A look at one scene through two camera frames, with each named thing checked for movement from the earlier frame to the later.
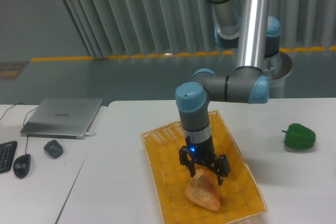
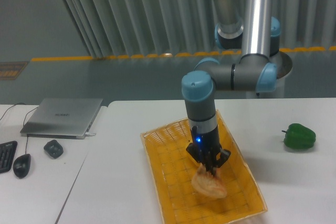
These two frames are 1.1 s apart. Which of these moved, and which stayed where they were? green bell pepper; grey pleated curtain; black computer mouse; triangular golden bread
Moved: triangular golden bread
Stayed: grey pleated curtain; green bell pepper; black computer mouse
